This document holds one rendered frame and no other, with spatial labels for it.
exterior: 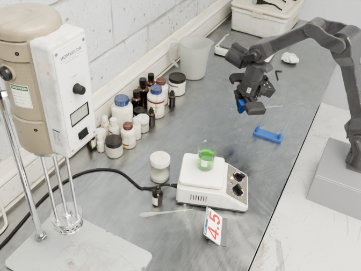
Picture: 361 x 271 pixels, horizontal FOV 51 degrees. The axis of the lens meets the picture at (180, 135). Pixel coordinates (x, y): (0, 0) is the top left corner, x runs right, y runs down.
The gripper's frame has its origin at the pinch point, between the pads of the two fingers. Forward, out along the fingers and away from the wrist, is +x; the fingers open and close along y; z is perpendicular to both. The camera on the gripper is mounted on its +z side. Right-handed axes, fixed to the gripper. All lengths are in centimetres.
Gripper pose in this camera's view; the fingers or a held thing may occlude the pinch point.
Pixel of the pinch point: (242, 105)
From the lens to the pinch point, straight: 129.8
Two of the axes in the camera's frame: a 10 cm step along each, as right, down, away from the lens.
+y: -2.5, -7.2, 6.5
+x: -1.6, 6.9, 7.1
